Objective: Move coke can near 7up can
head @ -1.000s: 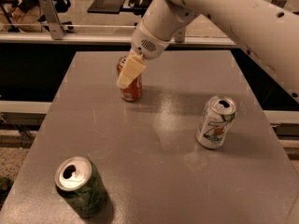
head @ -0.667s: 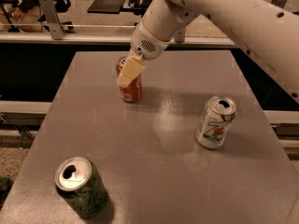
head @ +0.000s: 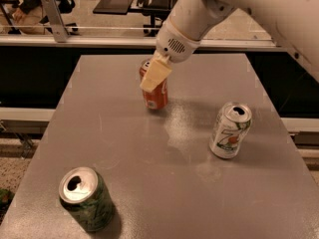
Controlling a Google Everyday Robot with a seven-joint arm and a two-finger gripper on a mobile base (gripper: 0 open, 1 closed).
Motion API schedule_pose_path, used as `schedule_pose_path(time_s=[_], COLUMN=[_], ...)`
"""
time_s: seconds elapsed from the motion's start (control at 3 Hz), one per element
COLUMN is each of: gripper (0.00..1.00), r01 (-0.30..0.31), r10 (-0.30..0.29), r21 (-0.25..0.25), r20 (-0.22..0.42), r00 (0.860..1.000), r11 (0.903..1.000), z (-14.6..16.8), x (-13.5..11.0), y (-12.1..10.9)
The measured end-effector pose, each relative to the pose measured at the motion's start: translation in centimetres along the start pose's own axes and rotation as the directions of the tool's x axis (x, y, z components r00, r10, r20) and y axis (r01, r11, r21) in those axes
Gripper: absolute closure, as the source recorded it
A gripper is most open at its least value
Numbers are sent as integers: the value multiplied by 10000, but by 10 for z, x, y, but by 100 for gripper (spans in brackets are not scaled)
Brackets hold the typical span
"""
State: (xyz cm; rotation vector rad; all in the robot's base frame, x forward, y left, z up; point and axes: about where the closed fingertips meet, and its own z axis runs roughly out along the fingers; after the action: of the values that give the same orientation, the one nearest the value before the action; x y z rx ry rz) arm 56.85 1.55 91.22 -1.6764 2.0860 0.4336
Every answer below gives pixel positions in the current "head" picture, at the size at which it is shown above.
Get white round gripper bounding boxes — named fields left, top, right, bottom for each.
left=140, top=18, right=200, bottom=93

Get red coke can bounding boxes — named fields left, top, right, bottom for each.
left=139, top=59, right=168, bottom=110

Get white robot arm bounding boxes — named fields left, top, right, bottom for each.
left=141, top=0, right=319, bottom=93

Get white 7up can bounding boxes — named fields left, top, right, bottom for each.
left=209, top=102, right=252, bottom=159

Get green soda can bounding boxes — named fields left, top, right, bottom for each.
left=59, top=167, right=115, bottom=232

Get black office chair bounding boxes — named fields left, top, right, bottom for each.
left=137, top=0, right=173, bottom=37

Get seated person in background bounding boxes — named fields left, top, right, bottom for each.
left=6, top=0, right=75, bottom=35

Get left metal glass bracket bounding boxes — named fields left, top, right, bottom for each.
left=41, top=0, right=69, bottom=43

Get metal window rail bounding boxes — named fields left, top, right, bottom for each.
left=0, top=35, right=284, bottom=52

